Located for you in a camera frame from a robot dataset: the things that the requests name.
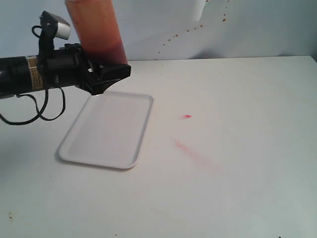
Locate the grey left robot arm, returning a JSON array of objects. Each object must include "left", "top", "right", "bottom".
[{"left": 0, "top": 44, "right": 131, "bottom": 97}]

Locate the white rectangular plastic tray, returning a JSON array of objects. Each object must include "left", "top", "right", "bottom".
[{"left": 58, "top": 91, "right": 153, "bottom": 170}]

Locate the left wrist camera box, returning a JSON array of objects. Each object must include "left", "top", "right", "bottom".
[{"left": 39, "top": 11, "right": 71, "bottom": 51}]

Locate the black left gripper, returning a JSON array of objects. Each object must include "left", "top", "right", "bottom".
[{"left": 42, "top": 43, "right": 131, "bottom": 95}]

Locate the red sauce squeeze bottle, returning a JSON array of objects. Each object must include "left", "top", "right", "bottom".
[{"left": 65, "top": 0, "right": 127, "bottom": 65}]

